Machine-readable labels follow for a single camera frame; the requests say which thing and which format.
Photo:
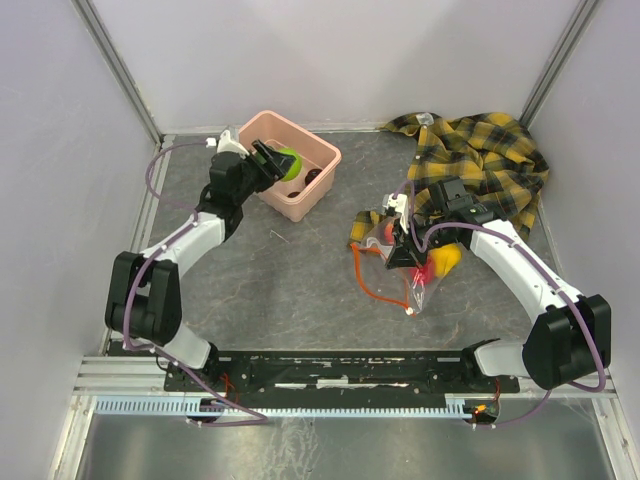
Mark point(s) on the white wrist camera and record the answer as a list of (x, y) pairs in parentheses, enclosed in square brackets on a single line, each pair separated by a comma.
[(396, 205), (227, 141)]

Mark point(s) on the clear zip top bag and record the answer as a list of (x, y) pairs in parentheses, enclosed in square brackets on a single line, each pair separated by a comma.
[(393, 286)]

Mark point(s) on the red fake tomato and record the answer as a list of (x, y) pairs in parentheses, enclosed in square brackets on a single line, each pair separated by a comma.
[(423, 275)]

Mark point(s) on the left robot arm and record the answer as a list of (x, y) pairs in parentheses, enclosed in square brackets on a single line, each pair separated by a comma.
[(144, 301)]

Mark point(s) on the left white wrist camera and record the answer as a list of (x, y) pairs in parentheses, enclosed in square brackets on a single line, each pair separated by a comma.
[(227, 141)]

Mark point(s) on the yellow plaid shirt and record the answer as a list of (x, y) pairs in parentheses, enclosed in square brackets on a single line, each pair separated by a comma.
[(493, 154)]

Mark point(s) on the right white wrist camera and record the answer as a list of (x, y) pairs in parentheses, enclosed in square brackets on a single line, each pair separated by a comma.
[(396, 205)]

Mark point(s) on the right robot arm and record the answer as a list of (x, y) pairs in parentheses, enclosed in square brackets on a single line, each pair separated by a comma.
[(570, 339)]

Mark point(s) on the pink plastic bin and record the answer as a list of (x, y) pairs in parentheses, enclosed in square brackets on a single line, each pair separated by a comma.
[(316, 153)]

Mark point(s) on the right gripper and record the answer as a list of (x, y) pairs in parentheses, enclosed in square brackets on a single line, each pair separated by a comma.
[(405, 253)]

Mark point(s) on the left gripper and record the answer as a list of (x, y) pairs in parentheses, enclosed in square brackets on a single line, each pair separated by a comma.
[(276, 164)]

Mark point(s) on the green fake apple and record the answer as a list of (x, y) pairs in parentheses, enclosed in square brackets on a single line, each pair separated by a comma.
[(293, 162)]

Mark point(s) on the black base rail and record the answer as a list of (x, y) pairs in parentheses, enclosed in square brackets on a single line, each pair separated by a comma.
[(323, 380)]

